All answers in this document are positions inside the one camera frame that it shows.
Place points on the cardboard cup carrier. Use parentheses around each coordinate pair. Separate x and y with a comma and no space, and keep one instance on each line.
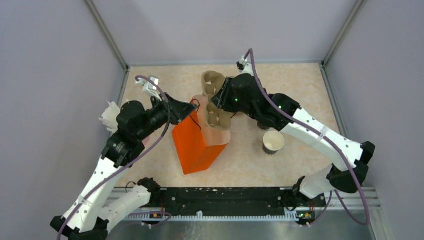
(212,82)

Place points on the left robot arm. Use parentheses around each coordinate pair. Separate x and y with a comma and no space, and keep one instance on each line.
(89,218)

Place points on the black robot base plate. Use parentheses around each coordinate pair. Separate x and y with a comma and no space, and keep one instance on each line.
(231,201)

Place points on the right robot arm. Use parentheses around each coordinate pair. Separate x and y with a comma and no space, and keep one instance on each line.
(280,112)

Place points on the white paper napkins bundle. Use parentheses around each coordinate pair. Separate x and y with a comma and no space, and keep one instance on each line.
(109,117)

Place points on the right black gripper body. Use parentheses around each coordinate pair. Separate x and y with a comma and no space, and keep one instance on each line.
(228,101)

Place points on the orange paper bag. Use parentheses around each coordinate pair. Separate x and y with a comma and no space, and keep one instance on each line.
(198,145)

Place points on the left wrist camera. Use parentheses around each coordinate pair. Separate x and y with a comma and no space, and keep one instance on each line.
(149,86)

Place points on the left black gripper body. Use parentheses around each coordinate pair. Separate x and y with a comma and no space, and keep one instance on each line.
(157,116)

